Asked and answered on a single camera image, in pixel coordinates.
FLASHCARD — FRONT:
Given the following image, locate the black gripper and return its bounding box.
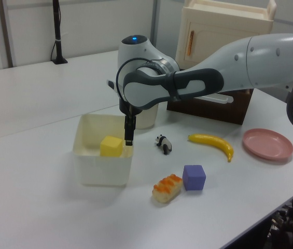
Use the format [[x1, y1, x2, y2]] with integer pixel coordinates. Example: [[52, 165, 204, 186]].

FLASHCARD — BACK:
[[119, 97, 144, 146]]

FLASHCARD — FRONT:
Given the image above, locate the cream plastic box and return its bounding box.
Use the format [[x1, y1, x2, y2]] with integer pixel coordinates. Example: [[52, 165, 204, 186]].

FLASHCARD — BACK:
[[73, 113, 134, 187]]

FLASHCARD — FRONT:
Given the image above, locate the small beige trash can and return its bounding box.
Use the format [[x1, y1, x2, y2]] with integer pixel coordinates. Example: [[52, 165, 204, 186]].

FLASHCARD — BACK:
[[135, 103, 159, 130]]

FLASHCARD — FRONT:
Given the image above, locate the yellow cube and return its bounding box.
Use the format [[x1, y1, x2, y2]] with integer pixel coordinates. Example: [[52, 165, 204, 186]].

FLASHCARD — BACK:
[[100, 135, 124, 158]]

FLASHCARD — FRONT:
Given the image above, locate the panda toy figure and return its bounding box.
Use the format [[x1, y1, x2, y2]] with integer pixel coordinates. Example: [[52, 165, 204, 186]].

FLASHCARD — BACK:
[[155, 134, 173, 156]]

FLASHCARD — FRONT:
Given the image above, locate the toy bread loaf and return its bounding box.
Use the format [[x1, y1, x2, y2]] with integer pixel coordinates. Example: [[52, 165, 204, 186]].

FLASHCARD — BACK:
[[151, 173, 184, 204]]

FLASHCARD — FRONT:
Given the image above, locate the open wooden drawer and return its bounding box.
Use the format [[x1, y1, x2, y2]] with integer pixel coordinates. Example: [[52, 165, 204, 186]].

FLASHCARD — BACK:
[[166, 95, 246, 126]]

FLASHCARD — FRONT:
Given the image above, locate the purple cube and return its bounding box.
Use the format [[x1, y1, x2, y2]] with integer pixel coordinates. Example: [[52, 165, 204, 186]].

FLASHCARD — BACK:
[[182, 164, 207, 192]]

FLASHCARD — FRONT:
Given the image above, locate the yellow toy banana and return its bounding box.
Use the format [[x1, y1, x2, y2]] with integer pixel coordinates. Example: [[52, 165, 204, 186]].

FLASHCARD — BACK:
[[187, 133, 234, 163]]

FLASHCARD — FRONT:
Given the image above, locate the dark wooden drawer cabinet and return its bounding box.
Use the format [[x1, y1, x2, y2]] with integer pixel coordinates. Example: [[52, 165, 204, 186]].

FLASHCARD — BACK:
[[242, 87, 254, 124]]

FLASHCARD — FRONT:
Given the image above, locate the black pole stand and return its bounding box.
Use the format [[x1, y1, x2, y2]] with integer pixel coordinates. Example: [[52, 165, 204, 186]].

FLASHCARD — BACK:
[[50, 0, 68, 65]]

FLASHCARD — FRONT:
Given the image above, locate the pink plate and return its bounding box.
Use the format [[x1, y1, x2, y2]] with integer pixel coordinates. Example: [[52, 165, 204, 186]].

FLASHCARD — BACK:
[[242, 128, 293, 163]]

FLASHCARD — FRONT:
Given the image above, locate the cream toy kitchen cabinet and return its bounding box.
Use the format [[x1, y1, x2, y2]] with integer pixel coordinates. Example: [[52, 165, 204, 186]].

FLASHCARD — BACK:
[[175, 0, 276, 71]]

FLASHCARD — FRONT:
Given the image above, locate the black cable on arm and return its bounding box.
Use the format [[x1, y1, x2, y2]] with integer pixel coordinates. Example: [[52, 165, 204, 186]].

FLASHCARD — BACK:
[[116, 58, 162, 102]]

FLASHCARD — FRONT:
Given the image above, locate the white drawer handle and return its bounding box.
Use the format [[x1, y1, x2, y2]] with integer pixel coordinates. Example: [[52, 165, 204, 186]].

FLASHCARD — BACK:
[[197, 92, 234, 105]]

